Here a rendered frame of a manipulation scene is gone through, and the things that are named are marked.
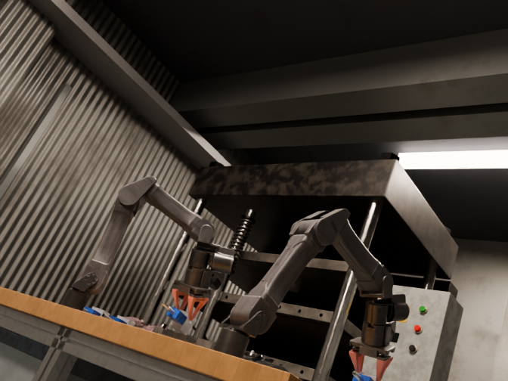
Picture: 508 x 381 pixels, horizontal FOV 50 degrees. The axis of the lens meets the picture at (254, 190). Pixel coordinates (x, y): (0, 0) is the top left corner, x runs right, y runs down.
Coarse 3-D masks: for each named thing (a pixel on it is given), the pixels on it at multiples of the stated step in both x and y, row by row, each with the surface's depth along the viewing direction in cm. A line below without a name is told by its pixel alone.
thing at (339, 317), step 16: (368, 208) 241; (368, 224) 236; (368, 240) 233; (176, 256) 304; (352, 272) 227; (432, 272) 282; (160, 288) 296; (352, 288) 224; (432, 288) 280; (336, 304) 223; (144, 320) 289; (336, 320) 219; (336, 336) 216; (320, 368) 211
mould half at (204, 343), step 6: (156, 330) 165; (162, 330) 164; (174, 336) 159; (180, 336) 158; (186, 336) 157; (192, 342) 154; (198, 342) 152; (204, 342) 151; (210, 342) 150; (210, 348) 149; (270, 366) 168; (276, 366) 170; (282, 366) 172; (288, 372) 174
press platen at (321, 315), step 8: (176, 288) 297; (208, 296) 279; (224, 296) 273; (232, 296) 269; (240, 296) 266; (232, 304) 269; (280, 304) 249; (288, 304) 246; (280, 312) 246; (288, 312) 244; (296, 312) 241; (304, 312) 239; (312, 312) 236; (320, 312) 234; (328, 312) 231; (312, 320) 235; (320, 320) 232; (328, 320) 229; (344, 328) 230; (352, 328) 235; (352, 336) 235; (360, 336) 239
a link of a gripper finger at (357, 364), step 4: (352, 348) 141; (356, 348) 141; (352, 352) 139; (356, 352) 139; (352, 356) 139; (356, 356) 139; (360, 356) 143; (352, 360) 140; (356, 360) 139; (360, 360) 143; (356, 364) 139; (360, 364) 142; (356, 368) 140; (360, 368) 142
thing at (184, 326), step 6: (168, 306) 155; (168, 312) 158; (174, 312) 157; (180, 312) 156; (186, 312) 160; (174, 318) 155; (180, 318) 157; (186, 318) 158; (174, 324) 159; (180, 324) 158; (186, 324) 158; (192, 324) 160; (180, 330) 158; (186, 330) 159
